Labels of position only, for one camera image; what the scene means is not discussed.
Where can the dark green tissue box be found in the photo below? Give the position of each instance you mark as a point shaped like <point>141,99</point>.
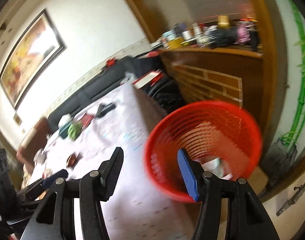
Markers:
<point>64,125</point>

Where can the red plastic trash basket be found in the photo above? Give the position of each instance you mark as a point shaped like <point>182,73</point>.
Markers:
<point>207,130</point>

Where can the green crumpled cloth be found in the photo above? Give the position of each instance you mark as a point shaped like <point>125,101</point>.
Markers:
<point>74,130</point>

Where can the red item on sofa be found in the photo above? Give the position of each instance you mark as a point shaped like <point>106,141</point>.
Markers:
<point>110,62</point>

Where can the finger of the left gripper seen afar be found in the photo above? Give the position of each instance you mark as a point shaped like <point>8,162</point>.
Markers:
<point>46,183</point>

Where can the black leather sofa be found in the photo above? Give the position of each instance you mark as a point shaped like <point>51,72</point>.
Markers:
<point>102,84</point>

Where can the dark red snack wrapper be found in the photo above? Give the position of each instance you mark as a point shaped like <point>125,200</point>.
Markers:
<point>73,159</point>

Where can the red flat pouch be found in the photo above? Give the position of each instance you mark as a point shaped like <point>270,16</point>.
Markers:
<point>86,120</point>

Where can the framed horse painting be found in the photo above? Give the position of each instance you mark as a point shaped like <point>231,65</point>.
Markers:
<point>37,47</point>

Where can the wooden brick-pattern counter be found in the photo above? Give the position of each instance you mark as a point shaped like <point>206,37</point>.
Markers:
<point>223,74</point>

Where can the brown armchair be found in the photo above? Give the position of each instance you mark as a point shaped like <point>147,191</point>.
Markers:
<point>35,139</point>

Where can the black pistol-shaped object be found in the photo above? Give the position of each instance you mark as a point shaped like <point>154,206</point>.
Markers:
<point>103,109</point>

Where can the small wall plaque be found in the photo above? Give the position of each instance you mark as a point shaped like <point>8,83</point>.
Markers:
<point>17,119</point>

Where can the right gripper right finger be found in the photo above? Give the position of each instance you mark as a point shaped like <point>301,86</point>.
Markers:
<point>247,217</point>

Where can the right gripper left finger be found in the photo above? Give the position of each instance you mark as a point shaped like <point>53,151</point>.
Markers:
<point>54,214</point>

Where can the floral lilac tablecloth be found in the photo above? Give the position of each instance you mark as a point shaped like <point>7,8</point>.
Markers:
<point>136,210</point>

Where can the white mug red logo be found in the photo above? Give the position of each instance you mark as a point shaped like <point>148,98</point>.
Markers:
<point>40,156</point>

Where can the yellow container on counter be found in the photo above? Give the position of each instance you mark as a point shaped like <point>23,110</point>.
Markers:
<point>175,43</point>

